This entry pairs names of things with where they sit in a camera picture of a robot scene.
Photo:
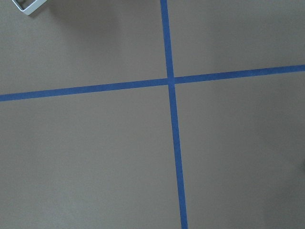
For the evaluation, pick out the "white wire cup rack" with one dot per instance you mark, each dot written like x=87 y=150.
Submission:
x=28 y=6

